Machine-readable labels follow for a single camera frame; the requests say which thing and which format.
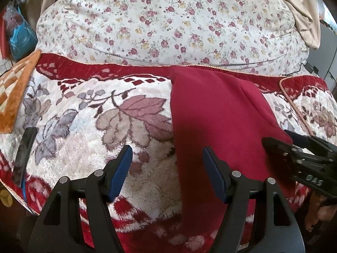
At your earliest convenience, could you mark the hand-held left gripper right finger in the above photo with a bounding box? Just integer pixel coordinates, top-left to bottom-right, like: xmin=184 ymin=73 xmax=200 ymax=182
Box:
xmin=202 ymin=146 xmax=306 ymax=253

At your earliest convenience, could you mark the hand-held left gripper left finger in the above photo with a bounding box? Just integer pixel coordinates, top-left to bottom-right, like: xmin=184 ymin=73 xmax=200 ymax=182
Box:
xmin=26 ymin=145 xmax=133 ymax=253

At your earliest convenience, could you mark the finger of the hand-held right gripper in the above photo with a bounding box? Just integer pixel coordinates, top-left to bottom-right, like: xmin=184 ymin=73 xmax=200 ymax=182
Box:
xmin=261 ymin=136 xmax=299 ymax=161
xmin=284 ymin=130 xmax=320 ymax=149

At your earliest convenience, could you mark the red fleece garment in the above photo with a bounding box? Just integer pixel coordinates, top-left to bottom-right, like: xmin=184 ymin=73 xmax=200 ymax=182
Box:
xmin=168 ymin=65 xmax=297 ymax=245

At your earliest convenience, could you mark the person's right hand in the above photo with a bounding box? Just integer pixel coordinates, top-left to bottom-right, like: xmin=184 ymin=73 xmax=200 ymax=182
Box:
xmin=304 ymin=192 xmax=337 ymax=231

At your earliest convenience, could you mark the red white floral plush blanket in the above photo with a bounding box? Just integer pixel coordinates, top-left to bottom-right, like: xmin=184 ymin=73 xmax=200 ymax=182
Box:
xmin=0 ymin=53 xmax=312 ymax=253
xmin=279 ymin=75 xmax=337 ymax=144

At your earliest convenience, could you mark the grey cabinet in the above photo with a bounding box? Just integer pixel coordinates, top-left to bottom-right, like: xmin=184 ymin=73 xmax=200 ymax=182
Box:
xmin=307 ymin=3 xmax=337 ymax=97

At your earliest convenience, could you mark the black smartphone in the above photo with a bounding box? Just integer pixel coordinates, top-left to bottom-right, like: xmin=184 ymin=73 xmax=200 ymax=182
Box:
xmin=13 ymin=127 xmax=38 ymax=188

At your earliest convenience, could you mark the brass round fitting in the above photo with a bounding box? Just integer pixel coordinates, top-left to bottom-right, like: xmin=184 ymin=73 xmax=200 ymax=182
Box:
xmin=0 ymin=188 xmax=12 ymax=207

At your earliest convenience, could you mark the orange patterned plush mat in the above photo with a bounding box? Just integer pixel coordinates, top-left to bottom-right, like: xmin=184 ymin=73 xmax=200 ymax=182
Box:
xmin=0 ymin=50 xmax=42 ymax=133

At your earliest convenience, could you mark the white rose print quilt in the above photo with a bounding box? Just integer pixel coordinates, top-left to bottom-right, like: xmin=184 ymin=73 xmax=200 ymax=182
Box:
xmin=35 ymin=0 xmax=310 ymax=77

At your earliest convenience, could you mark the blue plastic bag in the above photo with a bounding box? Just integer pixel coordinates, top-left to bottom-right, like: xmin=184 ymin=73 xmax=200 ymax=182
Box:
xmin=9 ymin=5 xmax=37 ymax=62

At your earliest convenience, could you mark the red flat object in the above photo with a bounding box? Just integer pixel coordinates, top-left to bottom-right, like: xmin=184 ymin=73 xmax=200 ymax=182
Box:
xmin=0 ymin=11 xmax=11 ymax=58

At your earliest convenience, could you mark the black cable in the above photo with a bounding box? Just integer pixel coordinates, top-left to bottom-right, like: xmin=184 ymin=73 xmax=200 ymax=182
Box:
xmin=283 ymin=61 xmax=320 ymax=77

